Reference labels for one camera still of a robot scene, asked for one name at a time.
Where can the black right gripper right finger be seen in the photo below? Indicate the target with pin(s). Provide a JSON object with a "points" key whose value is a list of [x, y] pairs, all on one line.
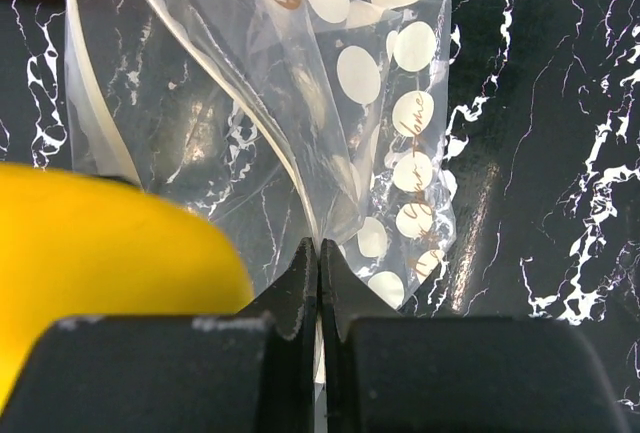
{"points": [[389, 373]]}

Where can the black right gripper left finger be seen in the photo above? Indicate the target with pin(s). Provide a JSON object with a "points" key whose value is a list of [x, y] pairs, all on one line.
{"points": [[249, 372]]}

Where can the yellow mango toy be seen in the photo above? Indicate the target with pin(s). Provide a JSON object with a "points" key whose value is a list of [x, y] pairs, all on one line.
{"points": [[74, 245]]}

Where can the polka dot zip bag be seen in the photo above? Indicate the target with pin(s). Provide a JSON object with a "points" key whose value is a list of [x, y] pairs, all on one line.
{"points": [[275, 120]]}

